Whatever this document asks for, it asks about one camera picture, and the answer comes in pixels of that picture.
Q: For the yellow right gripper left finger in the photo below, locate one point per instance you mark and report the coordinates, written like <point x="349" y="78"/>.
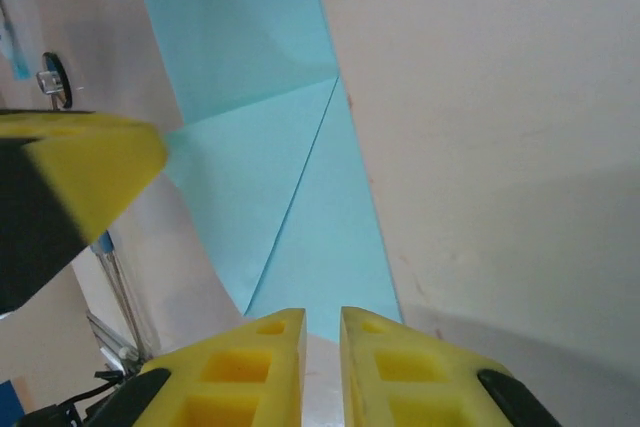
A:
<point x="240" y="372"/>

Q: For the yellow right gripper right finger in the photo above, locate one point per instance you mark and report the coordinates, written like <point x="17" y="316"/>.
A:
<point x="400" y="377"/>

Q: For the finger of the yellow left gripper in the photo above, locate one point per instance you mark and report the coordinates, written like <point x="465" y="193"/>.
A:
<point x="115" y="172"/>
<point x="100" y="121"/>

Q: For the light blue paper sheet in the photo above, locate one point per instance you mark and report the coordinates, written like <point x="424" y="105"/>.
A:
<point x="240" y="122"/>

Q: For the blue wet wipes packet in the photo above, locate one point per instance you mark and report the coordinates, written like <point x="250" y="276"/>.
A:
<point x="12" y="47"/>

